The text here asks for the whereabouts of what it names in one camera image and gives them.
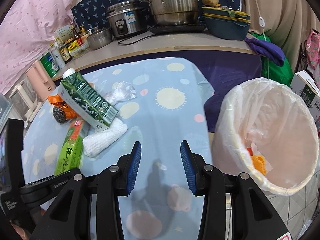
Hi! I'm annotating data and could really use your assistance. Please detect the white foam fruit net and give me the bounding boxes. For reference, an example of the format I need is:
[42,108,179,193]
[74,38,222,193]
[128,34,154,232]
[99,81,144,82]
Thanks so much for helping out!
[82,118,128,158]

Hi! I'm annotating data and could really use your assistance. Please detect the green wasabi box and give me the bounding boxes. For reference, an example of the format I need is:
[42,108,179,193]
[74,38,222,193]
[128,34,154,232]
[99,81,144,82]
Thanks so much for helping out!
[54,119,87,176]

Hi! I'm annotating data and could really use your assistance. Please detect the orange foam fruit net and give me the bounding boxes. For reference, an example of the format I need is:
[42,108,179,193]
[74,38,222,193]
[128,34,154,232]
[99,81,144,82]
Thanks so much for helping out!
[251,155,267,176]

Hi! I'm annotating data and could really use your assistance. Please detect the clear plastic bag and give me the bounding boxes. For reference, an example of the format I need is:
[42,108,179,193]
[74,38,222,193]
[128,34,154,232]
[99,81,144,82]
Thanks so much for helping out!
[104,81,137,105]

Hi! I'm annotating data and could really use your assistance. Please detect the green milk carton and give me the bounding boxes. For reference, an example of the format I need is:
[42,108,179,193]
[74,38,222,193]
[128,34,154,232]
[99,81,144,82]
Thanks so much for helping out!
[58,68,118,132]

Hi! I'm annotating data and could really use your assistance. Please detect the orange plastic bag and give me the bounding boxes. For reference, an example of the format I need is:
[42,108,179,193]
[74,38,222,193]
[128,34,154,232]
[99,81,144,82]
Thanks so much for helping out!
[48,95,80,120]

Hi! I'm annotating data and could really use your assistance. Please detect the white lined trash bin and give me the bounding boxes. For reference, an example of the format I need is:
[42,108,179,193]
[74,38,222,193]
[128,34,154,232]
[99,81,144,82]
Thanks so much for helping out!
[212,77,319,196]

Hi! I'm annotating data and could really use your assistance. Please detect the steel wool scrubber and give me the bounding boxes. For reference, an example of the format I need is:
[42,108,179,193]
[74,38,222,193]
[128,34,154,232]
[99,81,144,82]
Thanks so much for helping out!
[52,106,67,124]

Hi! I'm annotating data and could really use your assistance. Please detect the light blue dotted tablecloth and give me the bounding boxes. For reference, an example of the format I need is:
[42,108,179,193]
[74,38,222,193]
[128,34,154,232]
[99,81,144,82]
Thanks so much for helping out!
[22,56,216,240]

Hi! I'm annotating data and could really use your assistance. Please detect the pink electric kettle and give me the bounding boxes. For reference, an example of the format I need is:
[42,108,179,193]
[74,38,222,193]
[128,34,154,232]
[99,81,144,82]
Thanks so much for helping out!
[25,61,56,101]

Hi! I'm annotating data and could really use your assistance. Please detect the green bag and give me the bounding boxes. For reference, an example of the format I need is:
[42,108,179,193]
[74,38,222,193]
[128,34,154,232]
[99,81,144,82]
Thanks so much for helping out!
[246,33,294,86]

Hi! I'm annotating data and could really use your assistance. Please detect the clear glass food container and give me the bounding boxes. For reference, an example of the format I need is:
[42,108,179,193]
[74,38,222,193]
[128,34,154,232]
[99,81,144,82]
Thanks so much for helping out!
[69,42,89,59]

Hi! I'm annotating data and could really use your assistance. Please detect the white milk carton box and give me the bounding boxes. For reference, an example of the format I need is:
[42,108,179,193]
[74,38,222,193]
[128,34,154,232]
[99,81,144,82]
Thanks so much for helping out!
[290,70,320,122]

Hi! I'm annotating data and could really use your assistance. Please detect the dark soy sauce bottle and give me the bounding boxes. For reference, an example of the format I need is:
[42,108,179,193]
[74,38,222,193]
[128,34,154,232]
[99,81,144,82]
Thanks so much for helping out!
[57,40,72,63]

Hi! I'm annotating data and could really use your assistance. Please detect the white bottle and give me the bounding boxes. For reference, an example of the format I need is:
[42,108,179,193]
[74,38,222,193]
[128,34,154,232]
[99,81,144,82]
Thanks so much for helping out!
[50,43,66,69]

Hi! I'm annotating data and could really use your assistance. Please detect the small steel lidded pot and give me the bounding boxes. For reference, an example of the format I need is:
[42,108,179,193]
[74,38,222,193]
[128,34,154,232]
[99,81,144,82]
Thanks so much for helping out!
[87,27,113,50]

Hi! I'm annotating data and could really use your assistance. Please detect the white seasoning box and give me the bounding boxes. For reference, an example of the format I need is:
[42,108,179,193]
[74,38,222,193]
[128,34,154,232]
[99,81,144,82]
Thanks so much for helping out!
[53,24,74,43]

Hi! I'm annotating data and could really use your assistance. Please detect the black induction cooktop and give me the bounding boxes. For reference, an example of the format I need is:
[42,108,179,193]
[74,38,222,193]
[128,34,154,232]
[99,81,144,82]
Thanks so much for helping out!
[150,24,206,35]

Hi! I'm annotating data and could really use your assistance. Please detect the stacked teal yellow basins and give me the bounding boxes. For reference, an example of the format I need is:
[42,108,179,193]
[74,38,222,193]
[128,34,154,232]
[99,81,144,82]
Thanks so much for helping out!
[202,6,251,41]

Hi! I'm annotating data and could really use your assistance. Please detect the steel rice cooker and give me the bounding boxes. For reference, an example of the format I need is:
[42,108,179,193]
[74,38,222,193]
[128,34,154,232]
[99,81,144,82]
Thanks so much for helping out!
[106,0,148,40]

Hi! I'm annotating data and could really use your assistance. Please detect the pink curtain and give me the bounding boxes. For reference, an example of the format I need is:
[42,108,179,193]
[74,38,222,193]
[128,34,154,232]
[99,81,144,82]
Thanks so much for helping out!
[1,0,73,94]

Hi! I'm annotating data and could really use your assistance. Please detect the pink floral garment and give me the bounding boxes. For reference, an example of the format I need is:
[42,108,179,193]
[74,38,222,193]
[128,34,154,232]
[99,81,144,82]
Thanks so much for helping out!
[305,30,319,69]

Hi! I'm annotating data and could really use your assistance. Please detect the large steel steamer pot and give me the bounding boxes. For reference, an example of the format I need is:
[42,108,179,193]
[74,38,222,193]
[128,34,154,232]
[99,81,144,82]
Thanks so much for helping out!
[143,0,199,26]

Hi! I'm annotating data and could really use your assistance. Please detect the beige curtain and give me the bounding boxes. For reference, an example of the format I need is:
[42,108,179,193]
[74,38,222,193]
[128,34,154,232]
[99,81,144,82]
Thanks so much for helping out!
[242,0,319,68]

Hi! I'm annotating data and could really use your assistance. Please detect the black power cable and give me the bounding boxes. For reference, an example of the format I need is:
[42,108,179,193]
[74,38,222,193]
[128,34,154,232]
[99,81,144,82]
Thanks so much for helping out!
[117,29,161,46]

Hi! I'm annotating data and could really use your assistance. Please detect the white cord with switch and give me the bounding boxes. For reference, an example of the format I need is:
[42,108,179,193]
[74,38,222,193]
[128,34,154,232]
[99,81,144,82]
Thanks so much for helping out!
[247,0,271,81]

